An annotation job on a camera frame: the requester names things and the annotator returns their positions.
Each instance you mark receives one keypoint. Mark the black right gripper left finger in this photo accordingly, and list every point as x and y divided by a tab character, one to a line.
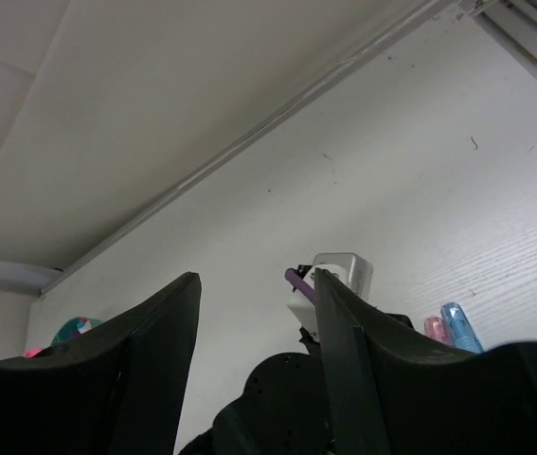
117	389

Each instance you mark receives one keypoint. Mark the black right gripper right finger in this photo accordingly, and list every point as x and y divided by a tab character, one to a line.
395	391

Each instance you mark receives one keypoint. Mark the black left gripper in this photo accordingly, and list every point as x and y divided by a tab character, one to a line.
284	407

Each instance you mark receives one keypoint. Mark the pink translucent correction tape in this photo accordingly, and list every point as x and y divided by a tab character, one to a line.
434	328

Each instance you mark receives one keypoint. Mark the blue translucent correction tape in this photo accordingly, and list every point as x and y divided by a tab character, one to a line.
459	329

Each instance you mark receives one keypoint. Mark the teal round divided organizer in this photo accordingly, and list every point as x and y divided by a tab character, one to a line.
75	327

